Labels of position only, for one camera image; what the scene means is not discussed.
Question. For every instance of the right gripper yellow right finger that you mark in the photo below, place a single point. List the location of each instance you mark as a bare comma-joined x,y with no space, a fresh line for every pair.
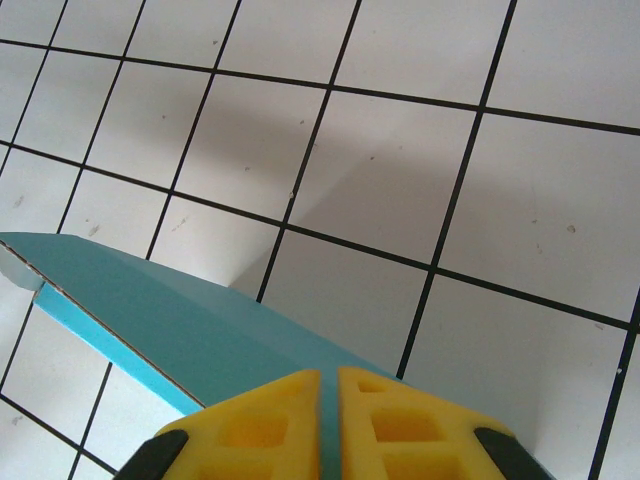
415,440

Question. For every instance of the white and teal paper box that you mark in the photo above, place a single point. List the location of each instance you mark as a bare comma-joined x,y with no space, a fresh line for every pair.
200,325

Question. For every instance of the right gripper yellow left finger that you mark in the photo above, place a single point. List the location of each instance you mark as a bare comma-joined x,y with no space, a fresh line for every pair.
250,440

